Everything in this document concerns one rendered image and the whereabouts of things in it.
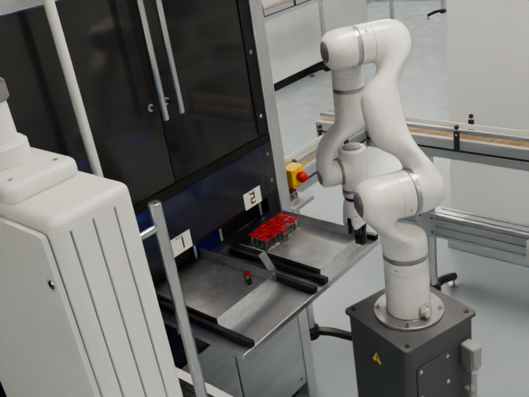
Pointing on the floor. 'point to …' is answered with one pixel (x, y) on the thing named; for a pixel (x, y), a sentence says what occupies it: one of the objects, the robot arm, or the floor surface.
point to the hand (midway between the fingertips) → (360, 238)
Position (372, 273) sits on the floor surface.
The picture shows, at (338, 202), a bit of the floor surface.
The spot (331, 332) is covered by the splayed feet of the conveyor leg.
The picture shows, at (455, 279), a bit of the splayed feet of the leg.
